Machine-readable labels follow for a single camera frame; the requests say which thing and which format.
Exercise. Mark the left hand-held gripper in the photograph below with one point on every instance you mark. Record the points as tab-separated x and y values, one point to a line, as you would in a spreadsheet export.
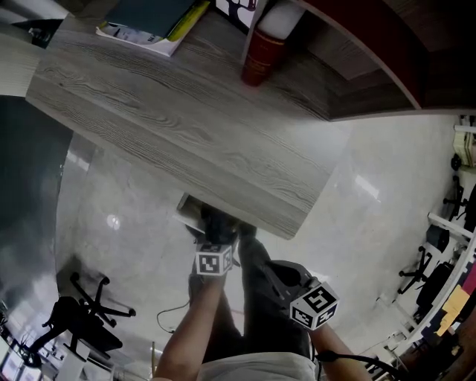
213	260

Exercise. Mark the black office chair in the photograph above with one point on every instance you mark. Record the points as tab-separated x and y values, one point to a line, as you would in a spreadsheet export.
93	316
456	201
420	273

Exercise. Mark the person's left forearm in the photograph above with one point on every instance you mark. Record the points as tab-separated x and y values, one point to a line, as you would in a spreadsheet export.
189	327

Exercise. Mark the black waste bin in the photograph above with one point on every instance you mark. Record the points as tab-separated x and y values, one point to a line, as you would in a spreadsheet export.
438	238

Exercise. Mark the grey wooden desk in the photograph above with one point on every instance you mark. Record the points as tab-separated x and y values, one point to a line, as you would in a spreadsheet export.
167	123

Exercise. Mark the person's dark trousers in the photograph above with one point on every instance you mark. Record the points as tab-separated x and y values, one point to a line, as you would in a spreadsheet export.
267	316

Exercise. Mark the yellow-green book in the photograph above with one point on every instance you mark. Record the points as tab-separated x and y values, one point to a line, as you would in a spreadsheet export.
186	24

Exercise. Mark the red hardcover book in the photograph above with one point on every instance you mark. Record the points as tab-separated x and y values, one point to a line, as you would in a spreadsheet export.
264	56

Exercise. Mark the teal book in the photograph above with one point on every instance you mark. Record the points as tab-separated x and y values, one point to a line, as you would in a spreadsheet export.
148	15

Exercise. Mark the cream storage box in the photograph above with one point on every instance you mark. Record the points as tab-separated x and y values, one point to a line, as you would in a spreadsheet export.
465	145

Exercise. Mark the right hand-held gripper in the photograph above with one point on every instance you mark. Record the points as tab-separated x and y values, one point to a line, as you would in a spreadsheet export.
316	305

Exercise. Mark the person's right forearm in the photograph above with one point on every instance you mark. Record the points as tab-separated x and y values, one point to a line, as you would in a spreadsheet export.
334	346

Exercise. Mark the black white art frame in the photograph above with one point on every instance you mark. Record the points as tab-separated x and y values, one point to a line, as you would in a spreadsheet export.
238	13

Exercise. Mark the person's light shirt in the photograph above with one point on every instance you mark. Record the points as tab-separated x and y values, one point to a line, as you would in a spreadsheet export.
256	368

